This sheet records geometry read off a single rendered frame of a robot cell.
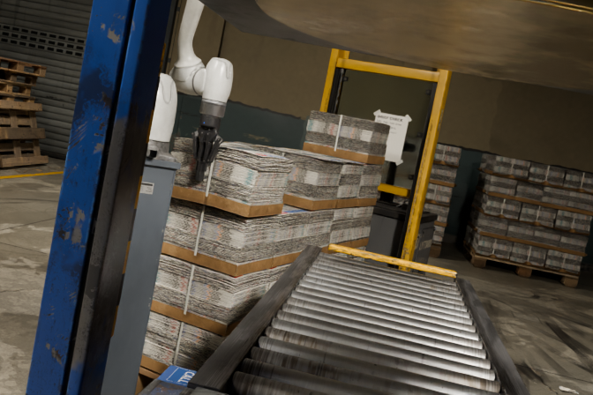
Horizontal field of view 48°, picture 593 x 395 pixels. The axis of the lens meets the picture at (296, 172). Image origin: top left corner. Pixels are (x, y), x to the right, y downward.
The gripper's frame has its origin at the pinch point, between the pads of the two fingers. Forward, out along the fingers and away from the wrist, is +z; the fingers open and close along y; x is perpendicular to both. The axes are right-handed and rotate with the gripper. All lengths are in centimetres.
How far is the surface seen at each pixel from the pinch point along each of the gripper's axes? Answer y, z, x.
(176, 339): 2, 66, -8
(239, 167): -14.0, -4.5, -2.8
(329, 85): 34, -52, -176
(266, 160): -21.3, -8.5, -8.8
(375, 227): -9, 29, -191
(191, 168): 5.7, 0.2, -2.5
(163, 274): 12.9, 43.6, -7.7
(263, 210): -21.1, 10.1, -14.1
